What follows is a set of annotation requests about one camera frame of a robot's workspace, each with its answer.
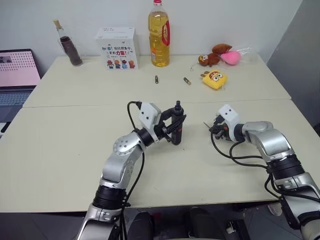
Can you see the yellow cartoon plush toy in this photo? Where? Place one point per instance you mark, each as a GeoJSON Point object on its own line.
{"type": "Point", "coordinates": [215, 79]}

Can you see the glass bottle with dark liquid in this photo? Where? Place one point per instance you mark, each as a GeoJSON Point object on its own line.
{"type": "Point", "coordinates": [71, 50]}

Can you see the open laptop computer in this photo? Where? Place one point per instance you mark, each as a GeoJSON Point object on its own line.
{"type": "Point", "coordinates": [15, 75]}

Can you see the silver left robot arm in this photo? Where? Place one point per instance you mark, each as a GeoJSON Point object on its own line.
{"type": "Point", "coordinates": [125, 160]}

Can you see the small dark metal bit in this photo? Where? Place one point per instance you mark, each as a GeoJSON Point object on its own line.
{"type": "Point", "coordinates": [156, 79]}

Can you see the clear plastic bag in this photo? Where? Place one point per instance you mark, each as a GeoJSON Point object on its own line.
{"type": "Point", "coordinates": [245, 51]}

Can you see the small white rounded object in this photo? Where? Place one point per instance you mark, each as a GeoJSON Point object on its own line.
{"type": "Point", "coordinates": [275, 210]}

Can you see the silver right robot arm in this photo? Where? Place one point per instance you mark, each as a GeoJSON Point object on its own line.
{"type": "Point", "coordinates": [275, 145]}

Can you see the large yellow oil bottle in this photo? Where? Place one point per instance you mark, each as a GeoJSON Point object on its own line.
{"type": "Point", "coordinates": [158, 37]}

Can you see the white printed cardboard box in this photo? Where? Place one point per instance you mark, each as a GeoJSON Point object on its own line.
{"type": "Point", "coordinates": [117, 47]}

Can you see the pink plush toy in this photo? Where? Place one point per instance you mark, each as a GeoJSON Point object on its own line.
{"type": "Point", "coordinates": [231, 57]}

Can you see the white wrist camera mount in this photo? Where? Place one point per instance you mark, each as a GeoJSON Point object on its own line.
{"type": "Point", "coordinates": [148, 113]}
{"type": "Point", "coordinates": [230, 116]}

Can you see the dark rounded shape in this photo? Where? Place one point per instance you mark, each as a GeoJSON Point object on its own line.
{"type": "Point", "coordinates": [202, 222]}
{"type": "Point", "coordinates": [140, 226]}

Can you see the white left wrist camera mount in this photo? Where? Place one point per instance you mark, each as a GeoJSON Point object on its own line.
{"type": "Point", "coordinates": [148, 113]}

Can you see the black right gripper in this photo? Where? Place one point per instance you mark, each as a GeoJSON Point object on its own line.
{"type": "Point", "coordinates": [224, 132]}

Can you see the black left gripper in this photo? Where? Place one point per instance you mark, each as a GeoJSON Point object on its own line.
{"type": "Point", "coordinates": [162, 122]}

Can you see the thin metal screwdriver bit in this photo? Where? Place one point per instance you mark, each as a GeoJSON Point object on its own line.
{"type": "Point", "coordinates": [206, 124]}

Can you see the black electric screwdriver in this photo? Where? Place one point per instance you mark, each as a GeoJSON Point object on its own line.
{"type": "Point", "coordinates": [177, 135]}

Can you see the brown squirrel plush toy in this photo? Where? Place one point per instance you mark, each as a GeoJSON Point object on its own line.
{"type": "Point", "coordinates": [212, 58]}

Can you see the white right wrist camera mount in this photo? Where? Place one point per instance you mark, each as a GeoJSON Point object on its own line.
{"type": "Point", "coordinates": [230, 116]}

